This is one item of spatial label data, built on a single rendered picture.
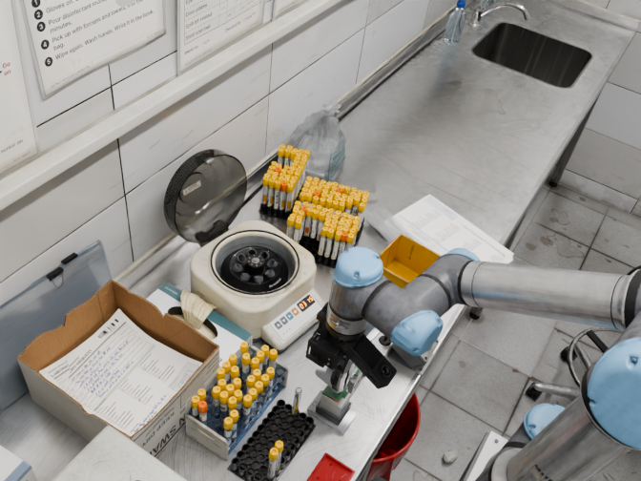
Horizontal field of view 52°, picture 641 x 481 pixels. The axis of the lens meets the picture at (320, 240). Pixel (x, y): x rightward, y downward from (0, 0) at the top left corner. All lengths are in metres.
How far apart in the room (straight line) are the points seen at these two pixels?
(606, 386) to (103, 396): 0.91
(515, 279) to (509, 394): 1.66
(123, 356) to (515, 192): 1.22
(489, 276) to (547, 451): 0.27
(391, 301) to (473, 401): 1.59
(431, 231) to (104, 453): 1.08
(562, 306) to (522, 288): 0.07
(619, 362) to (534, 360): 2.02
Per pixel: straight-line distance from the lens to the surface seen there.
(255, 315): 1.39
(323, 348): 1.19
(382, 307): 1.02
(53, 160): 1.20
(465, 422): 2.52
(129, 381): 1.36
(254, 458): 1.31
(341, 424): 1.37
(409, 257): 1.65
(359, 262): 1.03
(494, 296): 1.03
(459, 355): 2.68
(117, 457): 1.01
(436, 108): 2.31
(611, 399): 0.80
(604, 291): 0.95
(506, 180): 2.07
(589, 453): 0.92
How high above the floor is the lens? 2.06
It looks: 44 degrees down
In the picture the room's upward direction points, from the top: 9 degrees clockwise
